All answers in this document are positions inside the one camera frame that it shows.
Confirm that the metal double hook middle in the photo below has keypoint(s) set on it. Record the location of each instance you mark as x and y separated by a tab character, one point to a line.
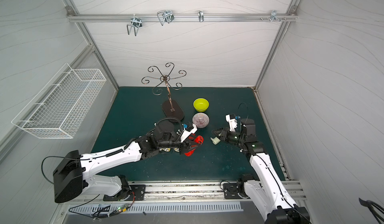
165	16

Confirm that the metal hook right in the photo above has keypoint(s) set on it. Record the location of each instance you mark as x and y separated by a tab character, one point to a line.
273	17

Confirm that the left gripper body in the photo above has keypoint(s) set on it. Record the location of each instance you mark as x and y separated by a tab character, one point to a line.
183	146

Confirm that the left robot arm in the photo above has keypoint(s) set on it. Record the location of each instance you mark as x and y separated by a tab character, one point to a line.
80	174

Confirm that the red flashlight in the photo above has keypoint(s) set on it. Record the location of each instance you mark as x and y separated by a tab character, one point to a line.
193	142

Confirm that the pale green flashlight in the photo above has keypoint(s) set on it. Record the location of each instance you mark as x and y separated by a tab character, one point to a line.
215	140

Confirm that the black object at corner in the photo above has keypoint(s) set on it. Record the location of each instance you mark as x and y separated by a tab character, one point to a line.
376	210

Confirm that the pink patterned bowl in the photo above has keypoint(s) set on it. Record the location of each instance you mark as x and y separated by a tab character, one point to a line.
201	120

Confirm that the small metal hook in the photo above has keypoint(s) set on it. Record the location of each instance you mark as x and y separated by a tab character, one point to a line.
201	16

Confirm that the copper wire jewelry stand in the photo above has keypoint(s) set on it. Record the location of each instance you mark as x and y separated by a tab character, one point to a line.
170	107

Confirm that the metal double hook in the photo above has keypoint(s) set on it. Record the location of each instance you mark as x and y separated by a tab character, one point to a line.
165	16
134	26

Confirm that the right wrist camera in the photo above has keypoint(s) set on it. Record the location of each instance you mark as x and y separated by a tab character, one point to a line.
232	120

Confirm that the aluminium top rail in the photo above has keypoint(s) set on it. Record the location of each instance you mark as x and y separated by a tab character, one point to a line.
179	18

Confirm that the white wire basket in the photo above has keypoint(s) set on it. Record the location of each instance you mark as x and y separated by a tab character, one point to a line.
57	111

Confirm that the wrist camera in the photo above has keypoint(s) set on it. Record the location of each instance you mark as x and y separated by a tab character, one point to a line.
232	120
190	129

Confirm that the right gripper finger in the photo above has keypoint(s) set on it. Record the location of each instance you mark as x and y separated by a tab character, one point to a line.
218	131
222	138

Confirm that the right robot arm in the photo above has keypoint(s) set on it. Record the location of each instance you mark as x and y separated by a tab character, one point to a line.
268	193

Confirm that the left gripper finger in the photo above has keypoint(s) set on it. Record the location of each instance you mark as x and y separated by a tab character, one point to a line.
196	139
190	149

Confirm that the lime green bowl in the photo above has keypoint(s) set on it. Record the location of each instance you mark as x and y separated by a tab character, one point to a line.
201	105

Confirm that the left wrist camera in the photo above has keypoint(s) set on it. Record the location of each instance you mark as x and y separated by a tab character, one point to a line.
190	129

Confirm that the metal double hook left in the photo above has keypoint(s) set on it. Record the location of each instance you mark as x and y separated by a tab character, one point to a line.
134	26

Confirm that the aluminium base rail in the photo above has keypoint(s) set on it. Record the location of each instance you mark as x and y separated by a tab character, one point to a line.
189	192

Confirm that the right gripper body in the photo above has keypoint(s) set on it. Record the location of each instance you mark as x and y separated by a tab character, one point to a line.
223	135

